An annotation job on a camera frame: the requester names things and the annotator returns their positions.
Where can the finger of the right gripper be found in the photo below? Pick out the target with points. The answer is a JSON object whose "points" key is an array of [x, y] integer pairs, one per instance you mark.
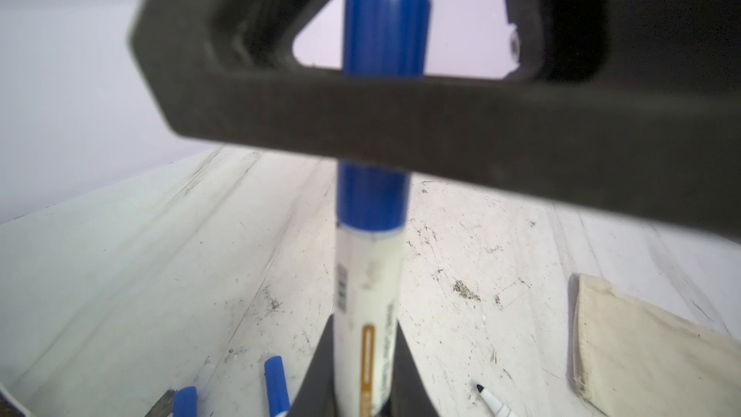
{"points": [[629, 106]]}

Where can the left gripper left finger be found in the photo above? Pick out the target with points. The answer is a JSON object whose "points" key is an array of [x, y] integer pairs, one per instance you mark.
{"points": [[316, 397]]}

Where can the white pen blue end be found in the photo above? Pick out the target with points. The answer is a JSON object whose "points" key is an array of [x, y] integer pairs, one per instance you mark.
{"points": [[368, 280]]}

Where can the beige green work glove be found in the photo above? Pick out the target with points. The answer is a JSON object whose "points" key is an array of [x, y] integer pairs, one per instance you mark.
{"points": [[632, 358]]}

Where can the white pen with blue cap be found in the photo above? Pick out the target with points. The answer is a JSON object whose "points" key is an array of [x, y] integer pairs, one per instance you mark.
{"points": [[185, 402]]}

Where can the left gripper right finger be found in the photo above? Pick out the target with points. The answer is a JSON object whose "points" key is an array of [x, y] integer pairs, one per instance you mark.
{"points": [[409, 397]]}

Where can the white marker pen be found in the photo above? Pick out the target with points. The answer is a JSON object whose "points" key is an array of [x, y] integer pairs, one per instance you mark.
{"points": [[276, 387]]}

